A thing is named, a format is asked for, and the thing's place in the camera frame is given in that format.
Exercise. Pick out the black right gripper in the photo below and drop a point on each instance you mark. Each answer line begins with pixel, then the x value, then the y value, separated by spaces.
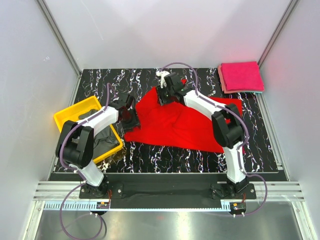
pixel 160 93

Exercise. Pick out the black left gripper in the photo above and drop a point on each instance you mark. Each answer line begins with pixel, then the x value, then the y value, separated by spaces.
pixel 134 123

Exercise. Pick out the red t-shirt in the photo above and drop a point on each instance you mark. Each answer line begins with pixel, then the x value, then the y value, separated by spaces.
pixel 172 125

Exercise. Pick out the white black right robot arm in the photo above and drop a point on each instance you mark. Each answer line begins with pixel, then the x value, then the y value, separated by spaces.
pixel 228 127

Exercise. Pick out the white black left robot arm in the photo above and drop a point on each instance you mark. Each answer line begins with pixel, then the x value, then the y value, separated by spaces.
pixel 76 141

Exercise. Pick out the grey t-shirt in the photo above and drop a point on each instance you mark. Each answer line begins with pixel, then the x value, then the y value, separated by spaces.
pixel 96 130

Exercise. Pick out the folded salmon pink t-shirt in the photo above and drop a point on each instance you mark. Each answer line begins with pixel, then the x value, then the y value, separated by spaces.
pixel 223 85

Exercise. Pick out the yellow plastic bin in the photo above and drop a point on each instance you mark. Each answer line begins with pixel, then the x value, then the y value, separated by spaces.
pixel 67 117

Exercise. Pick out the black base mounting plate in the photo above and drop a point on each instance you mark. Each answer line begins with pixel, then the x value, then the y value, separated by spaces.
pixel 167 177

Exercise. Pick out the folded teal t-shirt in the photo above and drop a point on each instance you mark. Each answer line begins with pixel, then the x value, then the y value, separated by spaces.
pixel 253 92

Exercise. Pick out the white slotted cable duct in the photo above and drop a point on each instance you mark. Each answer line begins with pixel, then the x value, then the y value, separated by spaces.
pixel 115 206

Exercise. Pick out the left aluminium corner post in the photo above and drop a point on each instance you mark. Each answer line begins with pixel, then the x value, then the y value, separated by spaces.
pixel 58 35

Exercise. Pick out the aluminium corner post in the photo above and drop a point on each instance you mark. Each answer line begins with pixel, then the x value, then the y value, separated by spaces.
pixel 58 35
pixel 278 30

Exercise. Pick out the right aluminium corner post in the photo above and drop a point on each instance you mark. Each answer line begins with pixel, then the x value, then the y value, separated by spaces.
pixel 278 30

